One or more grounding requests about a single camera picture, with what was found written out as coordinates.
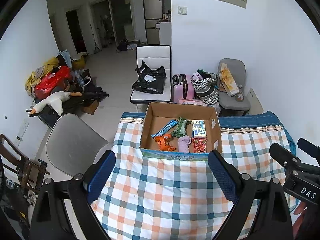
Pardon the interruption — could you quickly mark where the wall switch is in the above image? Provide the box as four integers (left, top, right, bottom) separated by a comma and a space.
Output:
177, 6, 188, 15

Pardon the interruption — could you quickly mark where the lilac fluffy cloth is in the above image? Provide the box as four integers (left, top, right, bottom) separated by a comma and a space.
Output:
178, 135, 191, 153

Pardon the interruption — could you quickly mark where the black plastic bag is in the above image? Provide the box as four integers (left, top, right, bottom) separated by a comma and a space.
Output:
132, 61, 167, 94

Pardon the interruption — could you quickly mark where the pink floral tissue pack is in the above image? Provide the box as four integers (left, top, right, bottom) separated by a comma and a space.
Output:
178, 99, 218, 107

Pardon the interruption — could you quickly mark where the yellow tissue pack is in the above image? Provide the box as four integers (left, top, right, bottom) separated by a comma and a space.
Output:
191, 120, 207, 138

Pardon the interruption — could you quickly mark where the brown cardboard box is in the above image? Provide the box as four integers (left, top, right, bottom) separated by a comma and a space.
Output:
140, 102, 222, 161

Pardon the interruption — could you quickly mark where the orange snack bag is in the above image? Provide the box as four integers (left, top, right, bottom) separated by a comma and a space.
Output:
154, 134, 176, 152

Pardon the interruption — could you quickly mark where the grey round chair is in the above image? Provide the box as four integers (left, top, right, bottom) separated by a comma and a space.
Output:
45, 114, 109, 176

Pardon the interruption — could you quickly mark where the pink suitcase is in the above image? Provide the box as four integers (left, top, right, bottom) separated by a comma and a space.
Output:
172, 74, 195, 103

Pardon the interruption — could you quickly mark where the round tape roll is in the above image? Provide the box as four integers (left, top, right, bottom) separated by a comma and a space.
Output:
235, 93, 245, 102

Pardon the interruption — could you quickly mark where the red floral wipes pack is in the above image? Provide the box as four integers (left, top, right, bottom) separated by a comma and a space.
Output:
192, 138, 207, 153

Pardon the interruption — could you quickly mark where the white cushioned chair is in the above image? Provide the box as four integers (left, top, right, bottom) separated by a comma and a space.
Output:
130, 45, 171, 105

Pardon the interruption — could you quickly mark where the blue snack pack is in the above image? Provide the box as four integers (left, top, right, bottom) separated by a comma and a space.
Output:
151, 119, 178, 139

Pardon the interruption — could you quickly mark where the white goose plush toy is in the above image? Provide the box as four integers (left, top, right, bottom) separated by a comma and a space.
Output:
27, 91, 82, 117

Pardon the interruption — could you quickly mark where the red plastic bag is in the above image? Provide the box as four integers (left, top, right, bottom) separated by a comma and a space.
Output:
34, 66, 72, 100

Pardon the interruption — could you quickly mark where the black white patterned bag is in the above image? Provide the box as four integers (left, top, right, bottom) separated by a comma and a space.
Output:
190, 72, 220, 105

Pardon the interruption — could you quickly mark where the dark wooden chair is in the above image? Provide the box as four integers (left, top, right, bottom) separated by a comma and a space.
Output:
1, 134, 50, 194

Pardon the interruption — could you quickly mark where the right human hand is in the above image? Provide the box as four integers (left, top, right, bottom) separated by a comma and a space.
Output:
293, 202, 319, 240

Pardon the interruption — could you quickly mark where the plaid checkered tablecloth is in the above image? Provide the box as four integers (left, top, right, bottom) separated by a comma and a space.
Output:
91, 111, 296, 239

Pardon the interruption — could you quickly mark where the white flat board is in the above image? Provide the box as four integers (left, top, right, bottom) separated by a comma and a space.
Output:
246, 88, 264, 115

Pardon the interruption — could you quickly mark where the yellow paper bag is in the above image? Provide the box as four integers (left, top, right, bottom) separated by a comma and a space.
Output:
219, 63, 240, 96

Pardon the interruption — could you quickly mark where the dark green snack bag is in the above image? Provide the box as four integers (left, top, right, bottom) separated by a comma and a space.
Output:
171, 117, 191, 138

